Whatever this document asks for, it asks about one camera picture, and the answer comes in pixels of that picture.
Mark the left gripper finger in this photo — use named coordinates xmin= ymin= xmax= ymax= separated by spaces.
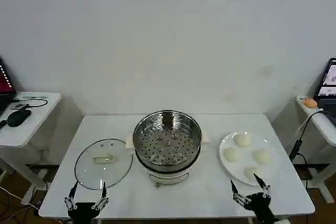
xmin=91 ymin=181 xmax=110 ymax=211
xmin=64 ymin=181 xmax=78 ymax=210

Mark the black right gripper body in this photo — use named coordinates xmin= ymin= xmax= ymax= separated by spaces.
xmin=244 ymin=193 xmax=278 ymax=223

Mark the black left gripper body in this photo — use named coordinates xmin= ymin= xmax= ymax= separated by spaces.
xmin=67 ymin=202 xmax=102 ymax=221

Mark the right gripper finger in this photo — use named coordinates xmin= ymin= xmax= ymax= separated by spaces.
xmin=253 ymin=173 xmax=272 ymax=200
xmin=230 ymin=180 xmax=251 ymax=209

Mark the white steamed bun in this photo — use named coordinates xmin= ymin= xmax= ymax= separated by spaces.
xmin=234 ymin=133 xmax=253 ymax=147
xmin=253 ymin=148 xmax=271 ymax=164
xmin=223 ymin=147 xmax=242 ymax=164
xmin=244 ymin=166 xmax=263 ymax=182

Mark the white round plate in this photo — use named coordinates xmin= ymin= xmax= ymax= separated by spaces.
xmin=219 ymin=131 xmax=283 ymax=187

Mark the round glass lid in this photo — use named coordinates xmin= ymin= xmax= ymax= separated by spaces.
xmin=74 ymin=137 xmax=133 ymax=190

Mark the white electric cooker base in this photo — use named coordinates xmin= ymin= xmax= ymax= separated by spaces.
xmin=125 ymin=131 xmax=212 ymax=188

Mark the perforated steel steamer basket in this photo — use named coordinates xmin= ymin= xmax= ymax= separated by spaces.
xmin=132 ymin=111 xmax=203 ymax=167

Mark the white side table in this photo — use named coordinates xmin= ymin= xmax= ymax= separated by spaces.
xmin=0 ymin=92 xmax=63 ymax=206
xmin=296 ymin=95 xmax=336 ymax=204

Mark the small orange object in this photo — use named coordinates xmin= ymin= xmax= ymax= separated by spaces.
xmin=303 ymin=98 xmax=318 ymax=109

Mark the black computer mouse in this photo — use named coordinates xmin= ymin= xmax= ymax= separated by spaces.
xmin=6 ymin=109 xmax=32 ymax=127

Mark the laptop with light screen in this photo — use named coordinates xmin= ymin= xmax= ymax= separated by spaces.
xmin=313 ymin=57 xmax=336 ymax=125

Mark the laptop with red screen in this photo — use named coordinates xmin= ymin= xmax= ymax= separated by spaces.
xmin=0 ymin=56 xmax=18 ymax=116

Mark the black cable with adapter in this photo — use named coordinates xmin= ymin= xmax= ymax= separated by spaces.
xmin=288 ymin=108 xmax=326 ymax=167

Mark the thin black cable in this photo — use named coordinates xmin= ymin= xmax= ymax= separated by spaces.
xmin=12 ymin=97 xmax=49 ymax=109

